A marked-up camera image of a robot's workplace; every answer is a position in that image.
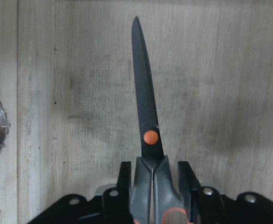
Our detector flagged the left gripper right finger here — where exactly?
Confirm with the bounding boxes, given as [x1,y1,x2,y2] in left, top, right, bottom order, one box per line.
[178,161,230,224]

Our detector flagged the grey orange scissors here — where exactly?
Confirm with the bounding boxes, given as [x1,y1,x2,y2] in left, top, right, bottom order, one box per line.
[130,17,187,224]

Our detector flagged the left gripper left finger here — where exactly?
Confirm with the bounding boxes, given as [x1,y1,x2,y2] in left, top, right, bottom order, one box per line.
[102,161,132,224]

